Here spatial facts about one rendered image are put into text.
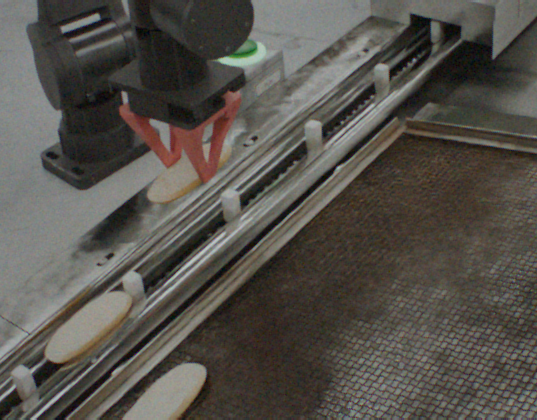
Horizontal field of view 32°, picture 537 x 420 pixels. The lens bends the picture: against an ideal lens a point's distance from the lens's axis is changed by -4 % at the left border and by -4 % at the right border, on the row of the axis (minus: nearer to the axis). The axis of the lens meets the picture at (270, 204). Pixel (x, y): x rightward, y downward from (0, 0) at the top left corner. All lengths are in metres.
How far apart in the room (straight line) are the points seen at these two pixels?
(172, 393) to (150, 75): 0.26
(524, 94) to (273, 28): 0.37
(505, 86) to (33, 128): 0.58
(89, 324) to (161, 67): 0.23
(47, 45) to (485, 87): 0.52
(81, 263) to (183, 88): 0.21
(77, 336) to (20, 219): 0.25
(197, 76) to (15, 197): 0.36
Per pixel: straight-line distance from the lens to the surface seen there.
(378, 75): 1.13
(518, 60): 1.26
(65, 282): 0.88
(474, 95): 1.17
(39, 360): 0.84
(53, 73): 0.99
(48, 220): 1.04
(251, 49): 1.10
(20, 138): 1.19
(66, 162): 1.09
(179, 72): 0.78
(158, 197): 0.83
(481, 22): 1.18
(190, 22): 0.69
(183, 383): 0.71
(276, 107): 1.07
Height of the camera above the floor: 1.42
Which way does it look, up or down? 37 degrees down
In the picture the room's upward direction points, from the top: 6 degrees counter-clockwise
